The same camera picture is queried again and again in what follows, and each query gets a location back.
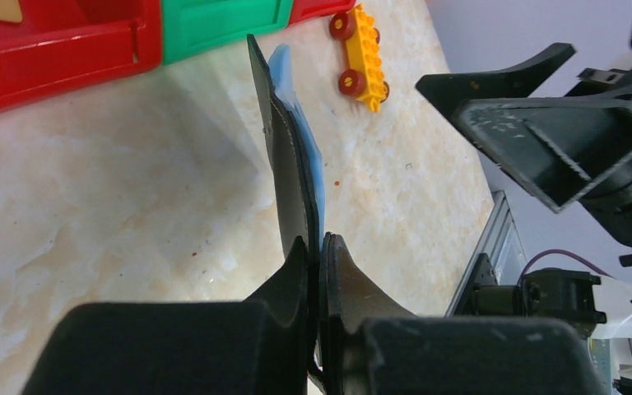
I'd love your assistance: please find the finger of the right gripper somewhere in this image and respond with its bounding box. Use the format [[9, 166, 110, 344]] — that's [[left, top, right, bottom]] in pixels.
[[415, 43, 576, 123], [453, 98, 632, 212]]

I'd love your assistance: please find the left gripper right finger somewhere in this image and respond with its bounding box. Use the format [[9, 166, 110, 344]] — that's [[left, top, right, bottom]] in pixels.
[[319, 233, 606, 394]]

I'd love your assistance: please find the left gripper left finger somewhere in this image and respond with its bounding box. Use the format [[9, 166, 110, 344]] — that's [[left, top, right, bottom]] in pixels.
[[23, 238, 309, 394]]

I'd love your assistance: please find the black leather card holder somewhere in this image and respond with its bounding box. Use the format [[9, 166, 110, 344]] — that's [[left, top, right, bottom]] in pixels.
[[246, 34, 325, 263]]

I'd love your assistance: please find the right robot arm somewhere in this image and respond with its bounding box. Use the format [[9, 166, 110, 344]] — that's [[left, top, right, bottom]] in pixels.
[[416, 43, 632, 339]]

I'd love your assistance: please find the yellow toy block car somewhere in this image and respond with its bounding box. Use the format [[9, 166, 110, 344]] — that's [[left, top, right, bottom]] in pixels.
[[329, 4, 390, 113]]

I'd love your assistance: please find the right red plastic bin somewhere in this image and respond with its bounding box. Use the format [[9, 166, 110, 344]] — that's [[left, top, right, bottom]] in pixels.
[[288, 0, 356, 26]]

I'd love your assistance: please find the red plastic bin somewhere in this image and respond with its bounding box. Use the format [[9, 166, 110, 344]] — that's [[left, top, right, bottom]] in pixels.
[[0, 1, 162, 112], [288, 0, 356, 26]]

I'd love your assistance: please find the green plastic bin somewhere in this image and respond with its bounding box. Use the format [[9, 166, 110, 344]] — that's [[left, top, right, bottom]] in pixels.
[[160, 0, 293, 65]]

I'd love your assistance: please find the left red plastic bin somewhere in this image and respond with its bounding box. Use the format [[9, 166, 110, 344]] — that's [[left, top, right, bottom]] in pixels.
[[0, 1, 162, 112]]

